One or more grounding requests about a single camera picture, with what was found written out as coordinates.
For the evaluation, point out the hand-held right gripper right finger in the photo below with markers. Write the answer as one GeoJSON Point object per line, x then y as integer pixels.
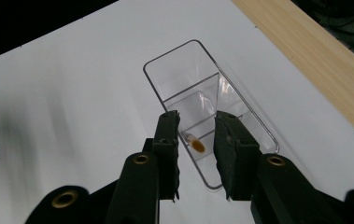
{"type": "Point", "coordinates": [233, 155]}

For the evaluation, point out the clear plastic compartment organizer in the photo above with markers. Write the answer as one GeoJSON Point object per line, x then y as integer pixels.
{"type": "Point", "coordinates": [181, 71]}

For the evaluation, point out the light wooden table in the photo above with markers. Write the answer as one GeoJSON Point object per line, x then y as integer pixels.
{"type": "Point", "coordinates": [321, 62]}

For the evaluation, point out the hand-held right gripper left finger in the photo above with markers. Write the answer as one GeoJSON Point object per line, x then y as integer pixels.
{"type": "Point", "coordinates": [165, 149]}

